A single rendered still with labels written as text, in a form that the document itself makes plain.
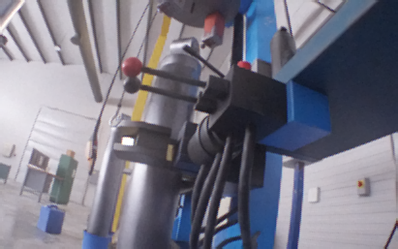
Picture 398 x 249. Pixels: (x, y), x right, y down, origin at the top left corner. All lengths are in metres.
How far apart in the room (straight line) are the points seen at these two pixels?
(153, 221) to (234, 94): 0.61
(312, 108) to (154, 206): 0.64
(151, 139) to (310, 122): 0.45
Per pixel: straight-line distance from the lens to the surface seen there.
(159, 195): 0.85
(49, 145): 12.87
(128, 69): 0.37
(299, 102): 0.41
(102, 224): 2.21
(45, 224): 3.50
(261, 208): 0.99
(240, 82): 0.38
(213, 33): 1.47
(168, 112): 0.93
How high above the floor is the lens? 0.76
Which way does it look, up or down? 22 degrees up
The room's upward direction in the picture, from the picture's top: 10 degrees clockwise
